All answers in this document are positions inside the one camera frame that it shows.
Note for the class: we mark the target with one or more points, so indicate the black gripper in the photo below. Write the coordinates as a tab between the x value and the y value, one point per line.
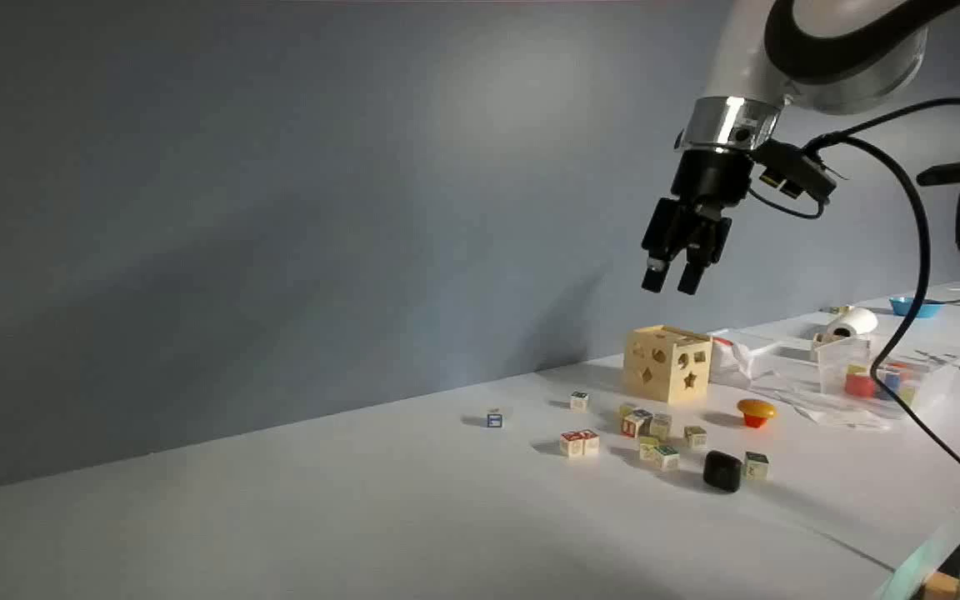
705	194

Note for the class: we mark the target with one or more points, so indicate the yellow round object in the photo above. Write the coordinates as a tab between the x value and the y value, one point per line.
758	409

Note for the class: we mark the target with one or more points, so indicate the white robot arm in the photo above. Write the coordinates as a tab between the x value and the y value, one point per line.
742	55

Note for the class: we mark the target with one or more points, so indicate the small block with red print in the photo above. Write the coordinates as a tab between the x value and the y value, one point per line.
578	445

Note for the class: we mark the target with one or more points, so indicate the black block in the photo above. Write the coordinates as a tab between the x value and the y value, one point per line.
722	471

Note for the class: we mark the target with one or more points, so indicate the small grey blue block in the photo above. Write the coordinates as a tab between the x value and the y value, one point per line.
494	419

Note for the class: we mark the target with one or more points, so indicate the wooden shape sorter cube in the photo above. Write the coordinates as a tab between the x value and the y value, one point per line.
666	364

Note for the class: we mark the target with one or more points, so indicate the crumpled clear plastic bag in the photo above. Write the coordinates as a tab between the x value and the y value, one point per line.
752	352

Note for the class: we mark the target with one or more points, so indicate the white roll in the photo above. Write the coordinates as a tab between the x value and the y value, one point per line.
852	324

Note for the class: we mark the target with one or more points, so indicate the blue bowl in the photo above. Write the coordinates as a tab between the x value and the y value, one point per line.
911	308

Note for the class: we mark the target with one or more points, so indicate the clear plastic container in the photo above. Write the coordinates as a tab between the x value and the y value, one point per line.
890	385

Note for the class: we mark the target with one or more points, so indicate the small wooden piece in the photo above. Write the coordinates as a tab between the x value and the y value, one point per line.
942	586

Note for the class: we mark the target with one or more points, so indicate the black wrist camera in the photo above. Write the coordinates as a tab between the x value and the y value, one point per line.
795	170

